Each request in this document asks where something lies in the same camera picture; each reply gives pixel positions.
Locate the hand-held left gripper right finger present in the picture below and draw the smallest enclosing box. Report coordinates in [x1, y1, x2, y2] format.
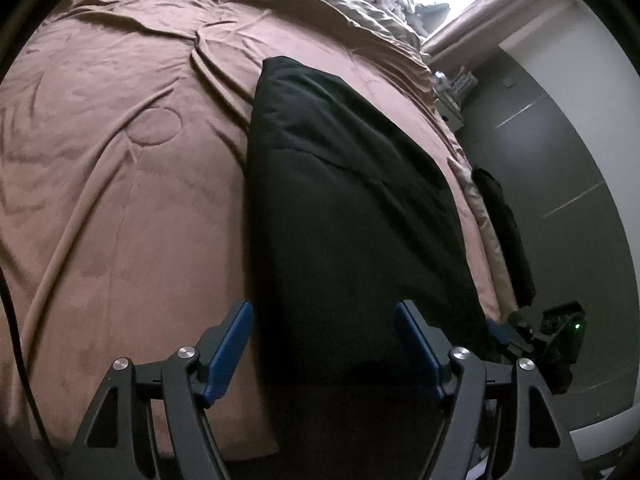
[394, 300, 583, 480]

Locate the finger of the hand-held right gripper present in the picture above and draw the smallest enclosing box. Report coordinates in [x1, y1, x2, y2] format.
[487, 317, 516, 361]

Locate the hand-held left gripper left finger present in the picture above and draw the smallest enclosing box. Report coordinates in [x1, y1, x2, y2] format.
[62, 300, 253, 480]

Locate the black shirt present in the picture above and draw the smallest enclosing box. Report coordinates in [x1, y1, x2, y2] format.
[245, 56, 493, 396]

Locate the dark hanging cloth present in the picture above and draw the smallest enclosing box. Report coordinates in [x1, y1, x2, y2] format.
[472, 167, 537, 306]

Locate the brown blanket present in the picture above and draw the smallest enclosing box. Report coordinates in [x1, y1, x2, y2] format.
[0, 0, 501, 466]

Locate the bedside shelf clutter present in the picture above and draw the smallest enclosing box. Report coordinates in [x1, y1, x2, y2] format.
[431, 67, 478, 131]

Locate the pink curtain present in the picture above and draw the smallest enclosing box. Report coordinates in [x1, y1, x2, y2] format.
[421, 0, 568, 58]

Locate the black cable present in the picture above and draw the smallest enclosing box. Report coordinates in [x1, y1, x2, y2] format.
[0, 270, 66, 480]

